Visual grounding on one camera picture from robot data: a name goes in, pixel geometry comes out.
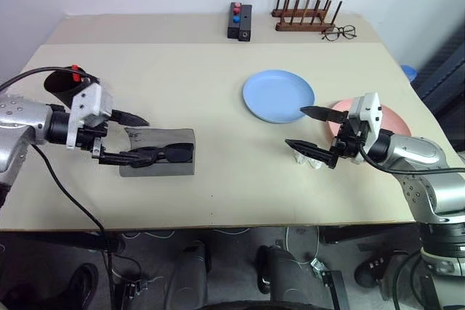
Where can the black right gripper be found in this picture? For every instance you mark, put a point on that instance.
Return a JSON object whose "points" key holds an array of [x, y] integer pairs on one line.
{"points": [[348, 143]]}

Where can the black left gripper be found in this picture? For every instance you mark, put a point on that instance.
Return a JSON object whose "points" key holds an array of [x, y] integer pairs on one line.
{"points": [[92, 135]]}

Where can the black sunglasses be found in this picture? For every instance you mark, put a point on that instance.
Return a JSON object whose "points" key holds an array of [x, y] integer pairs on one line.
{"points": [[178, 152]]}

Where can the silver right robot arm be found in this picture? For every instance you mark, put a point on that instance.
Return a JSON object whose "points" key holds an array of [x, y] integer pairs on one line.
{"points": [[421, 154]]}

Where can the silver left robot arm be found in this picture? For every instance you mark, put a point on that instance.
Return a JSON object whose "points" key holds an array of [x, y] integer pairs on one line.
{"points": [[22, 121]]}

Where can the crumpled white tissue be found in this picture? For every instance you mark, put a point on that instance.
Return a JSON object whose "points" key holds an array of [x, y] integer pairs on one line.
{"points": [[301, 159]]}

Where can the grey glasses case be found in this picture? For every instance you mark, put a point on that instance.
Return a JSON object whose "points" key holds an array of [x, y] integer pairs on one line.
{"points": [[170, 170]]}

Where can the blue plate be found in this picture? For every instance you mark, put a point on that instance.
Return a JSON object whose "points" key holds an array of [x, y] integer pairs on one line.
{"points": [[278, 96]]}

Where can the pink plate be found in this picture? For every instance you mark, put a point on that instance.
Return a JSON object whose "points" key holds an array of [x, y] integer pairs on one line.
{"points": [[394, 121]]}

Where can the dark brown cup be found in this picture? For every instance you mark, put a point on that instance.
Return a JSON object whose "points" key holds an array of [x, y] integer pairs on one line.
{"points": [[58, 85]]}

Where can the thin-framed clear eyeglasses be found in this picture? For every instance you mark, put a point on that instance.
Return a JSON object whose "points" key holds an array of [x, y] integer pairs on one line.
{"points": [[330, 36]]}

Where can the wooden peg rack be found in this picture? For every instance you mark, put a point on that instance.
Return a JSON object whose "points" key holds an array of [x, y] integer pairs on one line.
{"points": [[301, 27]]}

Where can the plain black box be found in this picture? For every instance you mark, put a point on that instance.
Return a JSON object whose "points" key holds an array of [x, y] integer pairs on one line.
{"points": [[245, 25]]}

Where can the black box with coloured buttons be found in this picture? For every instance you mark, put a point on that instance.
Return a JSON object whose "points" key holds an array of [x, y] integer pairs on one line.
{"points": [[233, 27]]}

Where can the black shoe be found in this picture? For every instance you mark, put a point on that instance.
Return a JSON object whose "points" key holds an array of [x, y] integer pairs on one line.
{"points": [[374, 266], [81, 281]]}

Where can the dark grey rounded shape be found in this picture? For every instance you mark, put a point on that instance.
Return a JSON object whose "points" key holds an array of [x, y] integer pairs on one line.
{"points": [[189, 273], [283, 277]]}

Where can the black metal bar with clamp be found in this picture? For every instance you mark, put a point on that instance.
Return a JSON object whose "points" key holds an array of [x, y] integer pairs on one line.
{"points": [[336, 284]]}

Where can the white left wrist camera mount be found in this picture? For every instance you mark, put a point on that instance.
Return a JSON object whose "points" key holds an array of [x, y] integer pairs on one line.
{"points": [[91, 103]]}

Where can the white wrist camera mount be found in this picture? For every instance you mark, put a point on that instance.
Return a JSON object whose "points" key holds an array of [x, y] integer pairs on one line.
{"points": [[370, 114], [91, 103]]}

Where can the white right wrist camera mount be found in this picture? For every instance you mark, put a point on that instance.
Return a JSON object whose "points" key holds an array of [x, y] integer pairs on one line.
{"points": [[370, 114]]}

